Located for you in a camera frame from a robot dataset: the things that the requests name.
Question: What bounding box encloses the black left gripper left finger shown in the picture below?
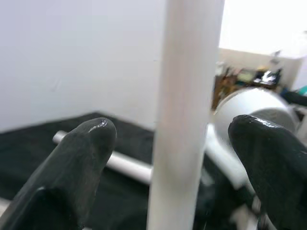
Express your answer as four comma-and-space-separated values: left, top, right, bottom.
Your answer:
0, 117, 118, 230

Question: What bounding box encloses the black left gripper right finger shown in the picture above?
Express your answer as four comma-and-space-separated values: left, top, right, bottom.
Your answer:
227, 114, 307, 230

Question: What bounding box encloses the white plastic table leg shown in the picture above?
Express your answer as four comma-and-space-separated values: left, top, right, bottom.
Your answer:
146, 0, 225, 230
52, 130, 153, 185

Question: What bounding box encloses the white round fan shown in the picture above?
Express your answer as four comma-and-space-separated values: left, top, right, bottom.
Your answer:
210, 86, 302, 147

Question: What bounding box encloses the cluttered brown desk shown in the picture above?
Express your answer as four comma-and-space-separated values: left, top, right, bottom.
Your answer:
214, 61, 283, 106

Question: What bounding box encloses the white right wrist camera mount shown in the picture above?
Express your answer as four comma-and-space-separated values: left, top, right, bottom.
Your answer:
205, 123, 263, 230

